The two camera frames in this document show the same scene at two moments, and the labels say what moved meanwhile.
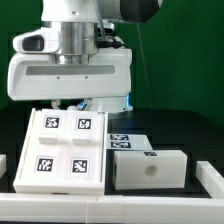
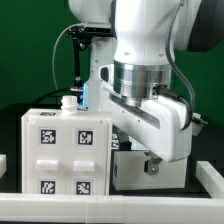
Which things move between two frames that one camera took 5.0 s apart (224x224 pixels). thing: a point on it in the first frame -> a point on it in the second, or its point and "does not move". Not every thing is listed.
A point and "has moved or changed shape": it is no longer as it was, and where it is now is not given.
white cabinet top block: x=149 y=169 does not move
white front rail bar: x=87 y=208 does not move
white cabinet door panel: x=87 y=147 has moved or changed shape
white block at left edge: x=3 y=164 does not move
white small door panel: x=50 y=152 has moved or changed shape
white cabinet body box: x=64 y=152 has moved or changed shape
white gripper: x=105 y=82 -> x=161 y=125
